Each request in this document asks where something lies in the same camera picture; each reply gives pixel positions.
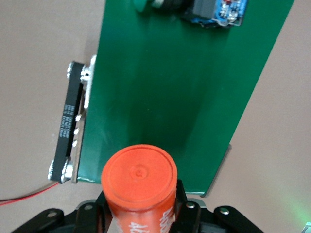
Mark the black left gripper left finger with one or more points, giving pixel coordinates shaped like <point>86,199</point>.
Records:
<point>73,221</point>

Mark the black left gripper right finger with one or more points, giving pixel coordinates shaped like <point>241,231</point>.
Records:
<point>194,221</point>

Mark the orange cylinder with 4680 print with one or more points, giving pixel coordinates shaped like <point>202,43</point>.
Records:
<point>138,174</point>

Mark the green push button switch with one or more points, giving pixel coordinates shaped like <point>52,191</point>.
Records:
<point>209,9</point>

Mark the green conveyor belt unit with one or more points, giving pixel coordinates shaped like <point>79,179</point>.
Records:
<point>170,85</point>

